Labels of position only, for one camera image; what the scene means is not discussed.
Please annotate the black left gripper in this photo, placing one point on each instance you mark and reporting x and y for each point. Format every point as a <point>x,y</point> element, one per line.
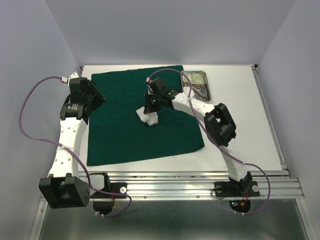
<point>100,99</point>

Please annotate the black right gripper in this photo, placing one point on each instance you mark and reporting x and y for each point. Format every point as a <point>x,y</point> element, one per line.
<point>148,108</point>

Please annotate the white gauze pad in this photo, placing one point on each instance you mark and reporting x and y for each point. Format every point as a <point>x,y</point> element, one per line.
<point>152,119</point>
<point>142,116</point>

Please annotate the stainless steel tray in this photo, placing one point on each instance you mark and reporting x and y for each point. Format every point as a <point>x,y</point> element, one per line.
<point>199,92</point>

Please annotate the green surgical drape cloth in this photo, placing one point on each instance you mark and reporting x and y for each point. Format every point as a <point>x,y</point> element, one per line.
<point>120,132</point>

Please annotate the clear bag of swabs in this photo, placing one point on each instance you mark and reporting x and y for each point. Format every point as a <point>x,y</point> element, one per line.
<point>195,78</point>

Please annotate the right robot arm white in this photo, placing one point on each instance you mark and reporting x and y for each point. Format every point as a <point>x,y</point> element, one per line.
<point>215,120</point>

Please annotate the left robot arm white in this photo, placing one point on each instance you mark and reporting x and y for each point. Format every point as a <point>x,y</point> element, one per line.
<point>63,188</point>

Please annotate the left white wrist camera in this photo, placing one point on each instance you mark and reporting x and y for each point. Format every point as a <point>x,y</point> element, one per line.
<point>74,75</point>

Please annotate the aluminium frame rail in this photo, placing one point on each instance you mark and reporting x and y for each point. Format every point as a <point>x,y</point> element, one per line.
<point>198,185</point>

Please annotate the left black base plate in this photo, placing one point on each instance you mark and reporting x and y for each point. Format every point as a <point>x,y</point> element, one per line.
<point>110,191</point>

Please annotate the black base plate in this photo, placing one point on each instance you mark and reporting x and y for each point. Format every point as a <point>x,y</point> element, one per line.
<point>110,191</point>
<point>227,189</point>

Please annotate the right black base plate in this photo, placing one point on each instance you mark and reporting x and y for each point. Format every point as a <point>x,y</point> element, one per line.
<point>227,189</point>

